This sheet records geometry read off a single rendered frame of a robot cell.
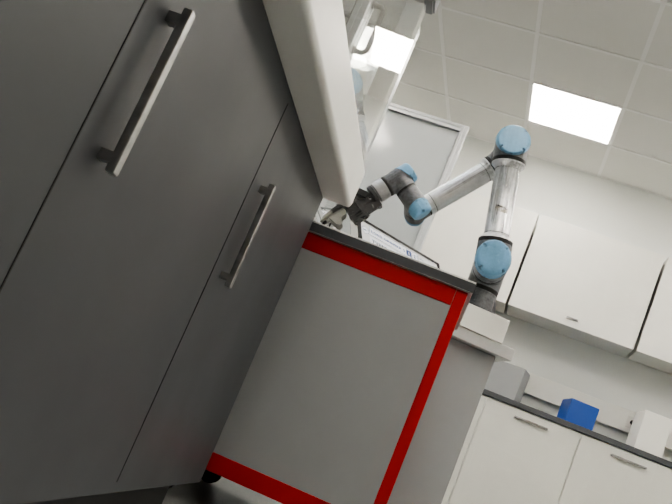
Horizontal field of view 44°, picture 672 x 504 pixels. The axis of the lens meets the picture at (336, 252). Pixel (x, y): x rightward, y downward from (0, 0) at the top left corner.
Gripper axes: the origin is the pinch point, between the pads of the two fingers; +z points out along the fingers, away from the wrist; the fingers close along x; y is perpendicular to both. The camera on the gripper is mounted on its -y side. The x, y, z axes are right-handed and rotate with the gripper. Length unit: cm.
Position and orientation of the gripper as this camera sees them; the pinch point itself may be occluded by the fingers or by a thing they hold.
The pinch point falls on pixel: (323, 219)
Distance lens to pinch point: 289.7
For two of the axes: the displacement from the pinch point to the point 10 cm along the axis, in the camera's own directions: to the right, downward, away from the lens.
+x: 0.8, 2.4, 9.7
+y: 5.3, 8.1, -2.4
